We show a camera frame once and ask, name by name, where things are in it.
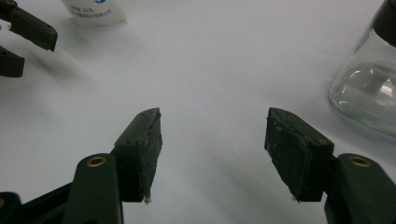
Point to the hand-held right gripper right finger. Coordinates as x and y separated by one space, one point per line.
295 152

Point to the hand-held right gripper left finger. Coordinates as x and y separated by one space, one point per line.
137 155

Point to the blue and white bag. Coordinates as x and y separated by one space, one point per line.
93 14

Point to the glass jar with black lid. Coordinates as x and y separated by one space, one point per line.
367 87

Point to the white table sheet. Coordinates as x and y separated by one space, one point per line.
202 62

